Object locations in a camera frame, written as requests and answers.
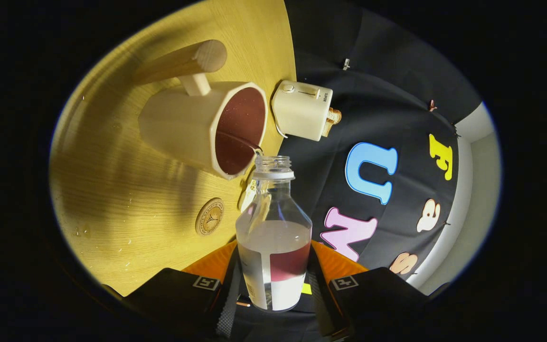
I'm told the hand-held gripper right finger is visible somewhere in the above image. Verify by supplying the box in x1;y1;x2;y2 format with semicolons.
306;239;450;342

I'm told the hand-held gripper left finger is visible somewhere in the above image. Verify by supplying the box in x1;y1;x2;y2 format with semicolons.
126;240;243;341

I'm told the clear juice bottle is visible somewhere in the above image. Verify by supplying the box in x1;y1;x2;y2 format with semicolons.
236;155;313;313

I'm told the round wooden coaster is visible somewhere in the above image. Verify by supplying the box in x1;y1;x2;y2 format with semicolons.
195;198;225;237

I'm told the cream cup with wooden handle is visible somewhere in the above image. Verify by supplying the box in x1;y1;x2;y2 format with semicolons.
133;39;268;181

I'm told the white divided condiment dish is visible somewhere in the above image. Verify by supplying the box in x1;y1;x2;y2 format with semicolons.
240;180;257;212

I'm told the wooden table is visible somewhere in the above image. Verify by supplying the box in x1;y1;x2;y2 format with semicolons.
49;0;298;297

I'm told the cream toaster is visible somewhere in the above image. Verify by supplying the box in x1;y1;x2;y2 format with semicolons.
272;80;342;142

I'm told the black backdrop cloth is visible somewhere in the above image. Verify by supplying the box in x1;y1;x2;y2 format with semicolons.
236;0;483;342

